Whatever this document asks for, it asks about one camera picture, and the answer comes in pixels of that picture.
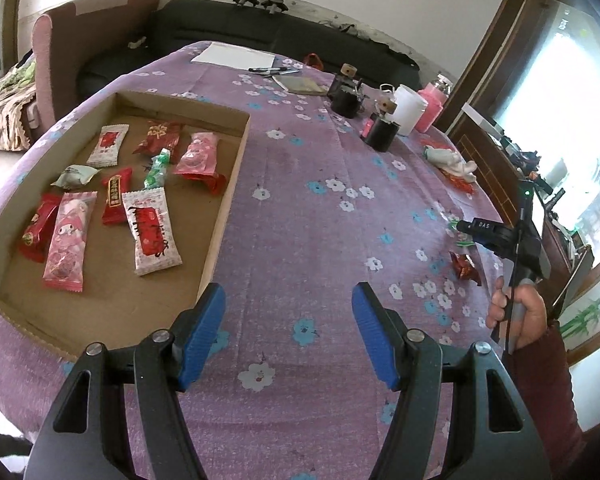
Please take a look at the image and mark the pink rabbit print snack packet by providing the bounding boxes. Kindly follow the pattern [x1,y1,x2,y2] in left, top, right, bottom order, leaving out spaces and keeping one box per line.
[172,131,229,196]
[42,190,99,294]

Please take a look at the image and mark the white flat box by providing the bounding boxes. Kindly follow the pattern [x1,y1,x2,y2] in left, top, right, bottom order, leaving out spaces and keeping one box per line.
[461,102,507,137]

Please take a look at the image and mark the white and red snack packet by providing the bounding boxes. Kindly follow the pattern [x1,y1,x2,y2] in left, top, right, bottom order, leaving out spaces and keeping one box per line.
[121,185,184,277]
[85,123,130,169]

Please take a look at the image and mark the person's right forearm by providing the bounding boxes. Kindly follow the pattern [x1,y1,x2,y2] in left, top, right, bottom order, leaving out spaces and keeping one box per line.
[500,320,589,480]

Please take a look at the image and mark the black sofa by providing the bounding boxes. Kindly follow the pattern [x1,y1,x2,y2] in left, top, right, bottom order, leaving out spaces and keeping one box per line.
[76,0,422,98]

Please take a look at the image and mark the bright red snack packet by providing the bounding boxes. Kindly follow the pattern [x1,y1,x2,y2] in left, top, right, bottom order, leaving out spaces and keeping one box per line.
[19,193,62,264]

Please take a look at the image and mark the brown notebook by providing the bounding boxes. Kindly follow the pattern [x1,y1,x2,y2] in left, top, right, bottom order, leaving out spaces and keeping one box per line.
[272,75,330,97]

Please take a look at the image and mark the bamboo picture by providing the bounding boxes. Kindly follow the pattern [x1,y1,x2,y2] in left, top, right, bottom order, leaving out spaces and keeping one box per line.
[562,287,600,367]

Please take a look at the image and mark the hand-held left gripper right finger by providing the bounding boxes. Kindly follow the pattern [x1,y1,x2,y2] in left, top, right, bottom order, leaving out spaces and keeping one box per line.
[351,281,552,480]

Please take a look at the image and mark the pale green snack packet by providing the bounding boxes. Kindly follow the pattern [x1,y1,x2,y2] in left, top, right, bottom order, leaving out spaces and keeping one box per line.
[49,164,102,191]

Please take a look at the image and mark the white paper sheet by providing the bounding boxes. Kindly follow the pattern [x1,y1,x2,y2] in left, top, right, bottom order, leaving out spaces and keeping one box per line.
[190,42,277,70]

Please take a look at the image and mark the green candy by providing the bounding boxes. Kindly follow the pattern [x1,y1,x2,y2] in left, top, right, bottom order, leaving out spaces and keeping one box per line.
[143,148,174,191]

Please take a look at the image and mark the black device with wooden spool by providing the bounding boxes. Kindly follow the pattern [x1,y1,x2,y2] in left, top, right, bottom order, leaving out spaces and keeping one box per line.
[328,63,365,119]
[364,99,399,152]

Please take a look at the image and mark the red packet with round emblem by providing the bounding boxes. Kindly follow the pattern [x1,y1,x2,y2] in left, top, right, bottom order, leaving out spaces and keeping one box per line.
[101,167,134,226]

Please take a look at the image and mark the white socks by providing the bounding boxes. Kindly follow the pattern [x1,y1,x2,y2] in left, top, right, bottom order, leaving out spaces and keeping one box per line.
[424,144,479,184]

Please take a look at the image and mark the white mug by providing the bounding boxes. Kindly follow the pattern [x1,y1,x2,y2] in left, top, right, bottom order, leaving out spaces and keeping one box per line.
[392,84,429,137]

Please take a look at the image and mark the dark red foil snack packet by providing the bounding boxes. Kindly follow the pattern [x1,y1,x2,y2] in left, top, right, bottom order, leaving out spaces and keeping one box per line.
[449,252,484,287]
[132,119,184,159]

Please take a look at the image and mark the brown armchair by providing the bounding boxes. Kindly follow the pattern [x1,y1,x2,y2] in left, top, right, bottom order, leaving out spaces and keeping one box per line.
[31,0,162,127]

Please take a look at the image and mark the person's right hand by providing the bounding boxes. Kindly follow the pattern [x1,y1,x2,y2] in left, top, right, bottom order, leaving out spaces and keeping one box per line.
[485,279,549,357]

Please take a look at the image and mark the clear zip bag green strip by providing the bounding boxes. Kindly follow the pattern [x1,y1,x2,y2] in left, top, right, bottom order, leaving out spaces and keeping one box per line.
[450,217,477,251]

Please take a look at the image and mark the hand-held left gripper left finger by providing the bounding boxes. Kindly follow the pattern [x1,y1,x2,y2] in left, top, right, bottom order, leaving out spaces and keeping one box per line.
[24,282,227,480]

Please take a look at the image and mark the shallow cardboard box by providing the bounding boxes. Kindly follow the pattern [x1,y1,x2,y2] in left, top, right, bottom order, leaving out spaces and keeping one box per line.
[0,90,252,363]

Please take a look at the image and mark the wooden cabinet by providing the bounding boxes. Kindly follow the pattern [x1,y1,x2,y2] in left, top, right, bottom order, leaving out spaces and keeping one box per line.
[445,102,596,321]

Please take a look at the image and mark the orange-red plastic wrapper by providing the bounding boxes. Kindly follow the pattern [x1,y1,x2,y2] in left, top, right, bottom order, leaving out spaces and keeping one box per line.
[439,169,475,195]

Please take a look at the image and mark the patterned blanket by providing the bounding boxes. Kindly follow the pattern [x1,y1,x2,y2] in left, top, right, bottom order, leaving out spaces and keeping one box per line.
[0,56,37,152]

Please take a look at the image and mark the black pen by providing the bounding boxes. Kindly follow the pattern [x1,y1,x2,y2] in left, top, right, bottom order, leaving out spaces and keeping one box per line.
[248,66,301,77]

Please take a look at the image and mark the bright window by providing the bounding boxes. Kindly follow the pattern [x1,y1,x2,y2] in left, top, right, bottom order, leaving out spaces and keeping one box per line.
[500,0,600,286]

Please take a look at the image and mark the pink lidded jar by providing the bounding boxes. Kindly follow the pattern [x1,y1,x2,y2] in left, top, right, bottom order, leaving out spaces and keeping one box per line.
[417,74,455,134]

